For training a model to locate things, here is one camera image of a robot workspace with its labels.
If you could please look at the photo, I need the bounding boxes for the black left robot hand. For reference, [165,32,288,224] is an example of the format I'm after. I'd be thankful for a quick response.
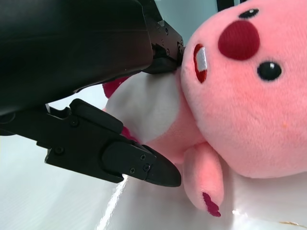
[0,0,185,188]

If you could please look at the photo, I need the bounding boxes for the pink plush doll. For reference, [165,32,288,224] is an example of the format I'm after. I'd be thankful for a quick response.
[102,0,307,218]

